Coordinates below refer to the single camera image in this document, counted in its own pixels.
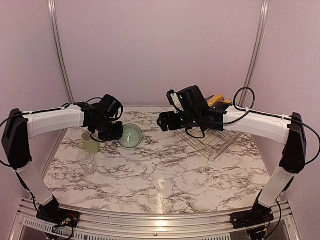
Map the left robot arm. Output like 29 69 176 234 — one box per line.
0 94 124 223

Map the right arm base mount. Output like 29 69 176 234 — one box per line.
230 210 275 229

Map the aluminium frame post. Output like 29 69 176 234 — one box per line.
47 0 77 106
240 0 271 106

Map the pale green mug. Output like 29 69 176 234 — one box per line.
76 131 106 154

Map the white green bowl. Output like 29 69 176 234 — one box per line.
118 123 143 149

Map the right aluminium frame post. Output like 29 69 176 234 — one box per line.
240 0 271 106

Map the clear drinking glass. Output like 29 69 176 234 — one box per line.
76 150 97 175

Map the yellow plate rear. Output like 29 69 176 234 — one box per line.
207 93 225 107

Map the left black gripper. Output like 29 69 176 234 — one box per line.
92 117 123 141

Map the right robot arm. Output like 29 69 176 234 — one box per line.
157 85 307 224

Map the left aluminium frame post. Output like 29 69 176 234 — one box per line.
47 0 77 106

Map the front aluminium rail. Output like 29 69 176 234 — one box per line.
14 203 301 240

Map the wire dish rack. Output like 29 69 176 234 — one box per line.
175 127 243 162

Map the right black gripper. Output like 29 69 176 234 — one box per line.
157 110 201 132

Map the yellow plate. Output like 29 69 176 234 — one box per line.
207 93 225 107
223 99 233 105

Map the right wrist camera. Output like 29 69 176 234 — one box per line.
166 89 183 112

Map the yellow plate middle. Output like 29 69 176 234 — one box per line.
223 99 233 105

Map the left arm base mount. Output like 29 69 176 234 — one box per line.
36 208 80 228

